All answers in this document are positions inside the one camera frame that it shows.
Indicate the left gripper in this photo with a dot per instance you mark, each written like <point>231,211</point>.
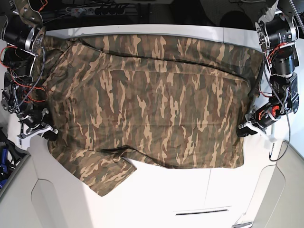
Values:
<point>257,121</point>

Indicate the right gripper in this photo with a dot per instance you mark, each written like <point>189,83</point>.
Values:
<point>37,122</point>

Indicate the metal clip at edge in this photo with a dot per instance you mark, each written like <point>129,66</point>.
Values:
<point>243,222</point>

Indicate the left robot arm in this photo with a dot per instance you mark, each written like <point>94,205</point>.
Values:
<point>278,27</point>

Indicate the camouflage T-shirt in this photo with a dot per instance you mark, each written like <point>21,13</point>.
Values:
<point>174,102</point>

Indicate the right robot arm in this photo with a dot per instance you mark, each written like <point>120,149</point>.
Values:
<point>24,58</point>

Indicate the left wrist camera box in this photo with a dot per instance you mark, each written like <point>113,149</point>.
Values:
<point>271,138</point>

